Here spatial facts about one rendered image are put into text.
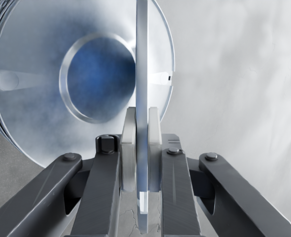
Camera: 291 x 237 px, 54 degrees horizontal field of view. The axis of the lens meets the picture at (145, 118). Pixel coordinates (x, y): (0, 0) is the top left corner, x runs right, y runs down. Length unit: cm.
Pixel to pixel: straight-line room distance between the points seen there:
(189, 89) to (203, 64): 11
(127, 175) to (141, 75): 6
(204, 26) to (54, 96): 77
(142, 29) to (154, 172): 9
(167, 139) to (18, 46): 24
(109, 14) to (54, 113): 15
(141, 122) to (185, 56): 83
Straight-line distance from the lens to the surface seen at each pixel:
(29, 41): 37
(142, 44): 18
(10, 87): 36
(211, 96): 117
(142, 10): 19
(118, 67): 42
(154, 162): 15
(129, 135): 16
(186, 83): 103
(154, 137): 16
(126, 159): 15
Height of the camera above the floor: 65
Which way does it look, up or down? 45 degrees down
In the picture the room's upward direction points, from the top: 111 degrees clockwise
